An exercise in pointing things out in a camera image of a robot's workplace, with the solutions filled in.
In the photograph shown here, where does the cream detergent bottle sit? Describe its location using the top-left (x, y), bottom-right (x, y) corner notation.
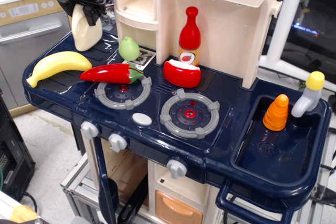
top-left (71, 4), bottom-right (102, 51)

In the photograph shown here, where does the grey toy dishwasher cabinet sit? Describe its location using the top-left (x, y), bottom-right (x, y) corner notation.
top-left (1, 0), bottom-right (70, 110)

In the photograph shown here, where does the yellow toy banana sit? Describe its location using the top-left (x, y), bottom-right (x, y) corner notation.
top-left (26, 51), bottom-right (92, 88)

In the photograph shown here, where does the green toy pear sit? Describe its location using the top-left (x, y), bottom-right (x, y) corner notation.
top-left (119, 37), bottom-right (140, 61)

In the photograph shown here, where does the cream toy kitchen shelf unit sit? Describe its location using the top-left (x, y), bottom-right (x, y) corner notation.
top-left (114, 0), bottom-right (281, 88)

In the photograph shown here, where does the red toy chili pepper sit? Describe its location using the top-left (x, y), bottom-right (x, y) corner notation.
top-left (80, 63), bottom-right (144, 84)

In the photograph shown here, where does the left grey stove burner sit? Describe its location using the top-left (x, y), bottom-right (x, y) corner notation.
top-left (94, 77), bottom-right (152, 110)

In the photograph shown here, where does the grey stove burner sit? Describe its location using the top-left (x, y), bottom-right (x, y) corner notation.
top-left (160, 89), bottom-right (220, 139)
top-left (94, 77), bottom-right (152, 110)

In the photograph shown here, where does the red ketchup bottle toy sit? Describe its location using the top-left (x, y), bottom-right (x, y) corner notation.
top-left (178, 6), bottom-right (201, 66)

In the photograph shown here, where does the red toy apple half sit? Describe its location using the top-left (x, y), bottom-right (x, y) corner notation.
top-left (163, 59), bottom-right (202, 88)

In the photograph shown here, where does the left grey stove knob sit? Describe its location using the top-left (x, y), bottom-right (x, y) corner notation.
top-left (81, 121), bottom-right (99, 139)

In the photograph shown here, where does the grey stove knob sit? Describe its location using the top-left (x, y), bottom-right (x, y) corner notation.
top-left (108, 133), bottom-right (128, 153)
top-left (81, 121), bottom-right (99, 139)
top-left (166, 159), bottom-right (187, 179)

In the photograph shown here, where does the grey oval button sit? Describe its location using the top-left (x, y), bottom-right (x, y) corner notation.
top-left (132, 113), bottom-right (152, 126)

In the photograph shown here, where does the middle grey stove knob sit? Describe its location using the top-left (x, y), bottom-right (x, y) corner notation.
top-left (108, 133), bottom-right (128, 153)

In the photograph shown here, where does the right grey stove burner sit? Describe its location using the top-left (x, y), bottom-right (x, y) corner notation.
top-left (160, 89), bottom-right (220, 139)

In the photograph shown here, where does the black computer case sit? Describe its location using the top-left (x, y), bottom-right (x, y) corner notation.
top-left (1, 99), bottom-right (35, 201)

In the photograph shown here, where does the right grey stove knob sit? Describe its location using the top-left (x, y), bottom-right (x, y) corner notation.
top-left (166, 159), bottom-right (187, 179)

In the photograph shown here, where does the navy toy oven door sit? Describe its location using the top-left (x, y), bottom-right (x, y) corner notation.
top-left (93, 136), bottom-right (149, 223)

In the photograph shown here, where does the white stand pole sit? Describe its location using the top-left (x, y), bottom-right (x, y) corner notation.
top-left (260, 0), bottom-right (335, 92)

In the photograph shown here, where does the orange toy drawer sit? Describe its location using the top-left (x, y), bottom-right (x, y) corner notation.
top-left (155, 190), bottom-right (203, 224)

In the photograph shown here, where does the orange toy carrot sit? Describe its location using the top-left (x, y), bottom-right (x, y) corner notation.
top-left (262, 94), bottom-right (289, 132)

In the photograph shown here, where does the navy toy kitchen counter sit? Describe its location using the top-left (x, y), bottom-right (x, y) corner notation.
top-left (22, 34), bottom-right (332, 212)

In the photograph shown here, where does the grey yellow toy faucet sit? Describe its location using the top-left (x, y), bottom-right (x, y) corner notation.
top-left (291, 71), bottom-right (325, 118)

